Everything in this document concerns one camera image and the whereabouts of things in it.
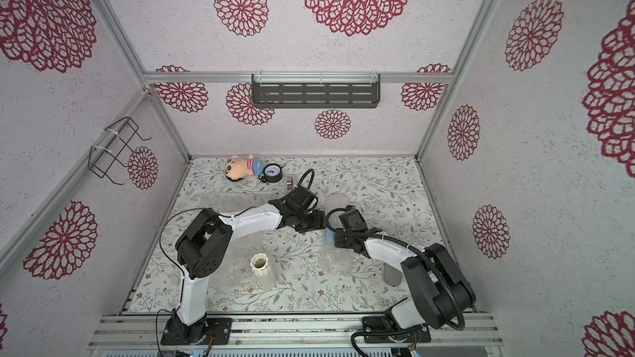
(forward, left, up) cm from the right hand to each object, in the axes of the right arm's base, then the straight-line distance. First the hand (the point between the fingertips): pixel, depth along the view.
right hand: (338, 234), depth 92 cm
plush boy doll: (+27, +44, +7) cm, 52 cm away
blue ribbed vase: (-4, +3, +3) cm, 6 cm away
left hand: (+2, +5, +2) cm, 6 cm away
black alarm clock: (+30, +29, 0) cm, 42 cm away
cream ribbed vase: (-19, +22, +13) cm, 32 cm away
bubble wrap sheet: (-11, +1, +1) cm, 11 cm away
